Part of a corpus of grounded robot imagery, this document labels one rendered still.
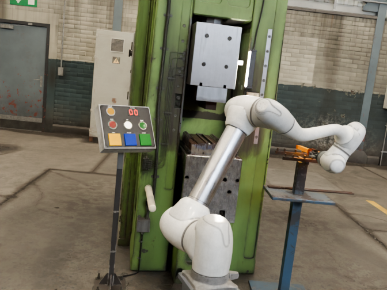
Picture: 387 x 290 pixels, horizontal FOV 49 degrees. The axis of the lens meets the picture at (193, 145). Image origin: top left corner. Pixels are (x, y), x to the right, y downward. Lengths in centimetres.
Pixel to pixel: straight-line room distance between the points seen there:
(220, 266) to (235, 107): 70
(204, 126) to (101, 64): 511
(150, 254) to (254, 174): 94
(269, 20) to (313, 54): 609
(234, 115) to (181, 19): 117
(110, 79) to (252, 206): 546
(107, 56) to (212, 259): 678
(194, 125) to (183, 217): 157
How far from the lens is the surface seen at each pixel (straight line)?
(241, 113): 193
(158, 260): 322
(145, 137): 265
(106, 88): 822
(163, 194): 304
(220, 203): 292
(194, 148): 285
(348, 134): 227
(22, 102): 933
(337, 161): 225
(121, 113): 264
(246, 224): 323
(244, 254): 332
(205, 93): 282
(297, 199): 274
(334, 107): 931
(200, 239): 171
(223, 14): 300
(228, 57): 285
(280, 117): 186
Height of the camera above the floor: 142
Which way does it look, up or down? 9 degrees down
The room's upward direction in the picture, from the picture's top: 6 degrees clockwise
